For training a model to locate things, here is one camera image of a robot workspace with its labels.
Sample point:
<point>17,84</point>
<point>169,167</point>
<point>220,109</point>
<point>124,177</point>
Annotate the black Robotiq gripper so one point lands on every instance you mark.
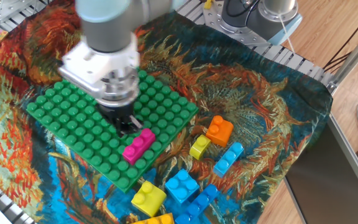
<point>115,115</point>

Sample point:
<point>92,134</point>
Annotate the pink three-stud block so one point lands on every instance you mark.
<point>138,146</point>

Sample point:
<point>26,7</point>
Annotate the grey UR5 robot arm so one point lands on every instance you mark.
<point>107,34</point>

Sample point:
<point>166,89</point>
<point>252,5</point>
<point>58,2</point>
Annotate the green studded baseplate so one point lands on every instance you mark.
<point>73,124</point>

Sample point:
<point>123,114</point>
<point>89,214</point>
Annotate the small yellow-green one-stud block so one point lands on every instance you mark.
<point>199,147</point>

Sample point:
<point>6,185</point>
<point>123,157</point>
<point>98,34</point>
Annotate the large yellow-green two-stud block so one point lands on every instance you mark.
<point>151,202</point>

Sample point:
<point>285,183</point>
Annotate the light blue four-stud square block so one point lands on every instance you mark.
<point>182,186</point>

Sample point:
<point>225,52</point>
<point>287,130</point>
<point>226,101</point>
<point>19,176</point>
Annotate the orange two-stud block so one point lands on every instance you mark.
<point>222,133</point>

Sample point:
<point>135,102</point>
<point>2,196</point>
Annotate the yellow-orange four-stud block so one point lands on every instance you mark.
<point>157,220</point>

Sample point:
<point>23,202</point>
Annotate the dark blue four-stud block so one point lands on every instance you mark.
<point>197,203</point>

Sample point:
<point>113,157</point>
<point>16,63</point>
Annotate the light blue three-stud block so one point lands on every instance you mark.
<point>228,158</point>

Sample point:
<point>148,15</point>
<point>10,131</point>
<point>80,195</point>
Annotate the sunflower painting print cloth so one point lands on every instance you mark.
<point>244,93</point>

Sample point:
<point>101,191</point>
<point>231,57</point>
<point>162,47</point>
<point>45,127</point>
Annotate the silver robot mounting plate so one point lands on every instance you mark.
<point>216,21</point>

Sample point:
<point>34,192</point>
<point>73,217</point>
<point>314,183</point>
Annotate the small yellow clip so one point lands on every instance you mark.
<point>208,3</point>

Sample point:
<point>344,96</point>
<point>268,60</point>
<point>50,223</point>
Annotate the thin white rod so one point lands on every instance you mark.
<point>286,34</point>

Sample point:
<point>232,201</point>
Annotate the dark flat panel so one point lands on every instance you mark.
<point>328,180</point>

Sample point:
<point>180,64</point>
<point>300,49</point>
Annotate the aluminium frame rail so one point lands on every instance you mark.
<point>353,57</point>

